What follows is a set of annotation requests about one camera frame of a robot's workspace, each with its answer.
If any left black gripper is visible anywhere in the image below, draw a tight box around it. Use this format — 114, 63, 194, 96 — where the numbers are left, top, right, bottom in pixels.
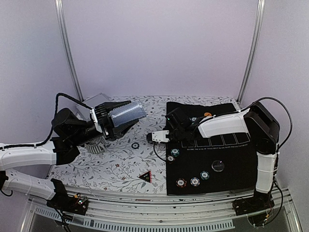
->
71, 101, 139, 146

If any red 100 chip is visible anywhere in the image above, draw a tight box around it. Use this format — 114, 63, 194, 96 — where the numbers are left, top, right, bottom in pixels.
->
166, 156, 175, 163
176, 178, 187, 188

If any clear round dealer button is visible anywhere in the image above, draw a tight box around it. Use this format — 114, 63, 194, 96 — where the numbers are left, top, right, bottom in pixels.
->
211, 160, 225, 172

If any blue 10 chip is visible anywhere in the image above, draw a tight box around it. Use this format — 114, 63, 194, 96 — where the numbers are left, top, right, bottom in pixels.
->
190, 177, 200, 187

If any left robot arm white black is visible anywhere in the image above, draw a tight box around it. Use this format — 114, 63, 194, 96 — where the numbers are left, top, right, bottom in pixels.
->
0, 101, 146, 210

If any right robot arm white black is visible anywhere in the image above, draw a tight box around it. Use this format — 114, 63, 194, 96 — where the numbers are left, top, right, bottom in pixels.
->
166, 102, 280, 211

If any grey box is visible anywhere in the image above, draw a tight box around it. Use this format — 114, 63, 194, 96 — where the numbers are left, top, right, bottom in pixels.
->
76, 93, 111, 121

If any striped mug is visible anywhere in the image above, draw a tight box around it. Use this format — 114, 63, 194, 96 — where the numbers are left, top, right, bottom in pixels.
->
84, 137, 106, 154

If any single chip on table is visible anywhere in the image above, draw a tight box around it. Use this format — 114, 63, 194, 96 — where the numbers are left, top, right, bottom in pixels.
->
131, 142, 140, 149

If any black poker mat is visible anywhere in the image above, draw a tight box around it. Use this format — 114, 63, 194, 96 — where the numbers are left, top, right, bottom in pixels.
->
166, 101, 270, 196

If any triangular all in marker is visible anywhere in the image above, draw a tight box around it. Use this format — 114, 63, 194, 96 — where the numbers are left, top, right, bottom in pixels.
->
138, 170, 152, 183

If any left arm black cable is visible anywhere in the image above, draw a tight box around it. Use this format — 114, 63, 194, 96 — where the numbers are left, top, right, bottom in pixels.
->
0, 92, 95, 148

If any front aluminium rail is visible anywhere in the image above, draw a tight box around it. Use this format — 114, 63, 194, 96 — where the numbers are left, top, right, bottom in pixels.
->
20, 186, 302, 232

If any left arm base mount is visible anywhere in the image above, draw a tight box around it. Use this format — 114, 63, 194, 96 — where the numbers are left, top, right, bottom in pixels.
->
46, 178, 89, 216

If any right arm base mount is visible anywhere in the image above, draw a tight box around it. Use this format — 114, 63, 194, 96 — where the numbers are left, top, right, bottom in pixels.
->
232, 190, 275, 216

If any left aluminium frame post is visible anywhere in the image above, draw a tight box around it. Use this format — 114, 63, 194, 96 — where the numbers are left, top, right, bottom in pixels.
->
55, 0, 84, 101

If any aluminium frame post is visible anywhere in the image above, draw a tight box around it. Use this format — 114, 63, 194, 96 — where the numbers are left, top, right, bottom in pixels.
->
237, 0, 265, 104
55, 0, 84, 101

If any right aluminium frame post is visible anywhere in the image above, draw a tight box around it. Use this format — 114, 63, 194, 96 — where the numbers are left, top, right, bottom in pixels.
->
237, 0, 265, 104

